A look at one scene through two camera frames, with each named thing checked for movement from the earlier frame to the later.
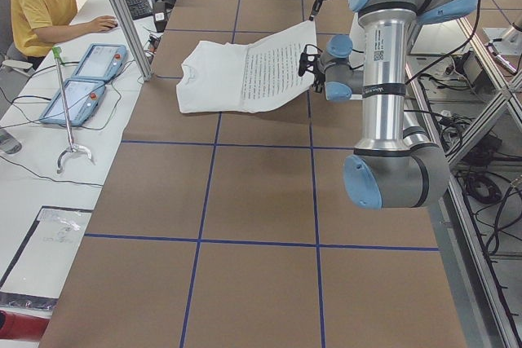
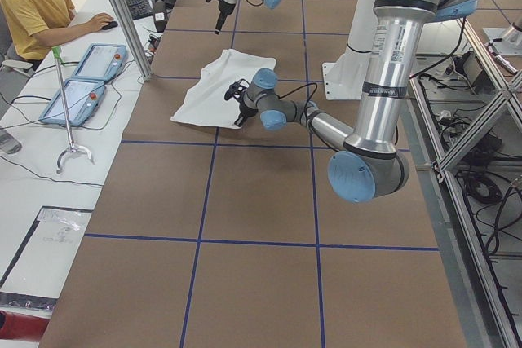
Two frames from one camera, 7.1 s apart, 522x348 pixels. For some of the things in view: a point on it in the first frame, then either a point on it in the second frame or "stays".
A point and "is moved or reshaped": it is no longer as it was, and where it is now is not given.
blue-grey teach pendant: x=101 y=62 stays
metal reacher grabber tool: x=57 y=53 stays
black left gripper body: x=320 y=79 → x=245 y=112
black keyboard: x=138 y=5 stays
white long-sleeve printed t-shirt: x=216 y=77 is moved or reshaped
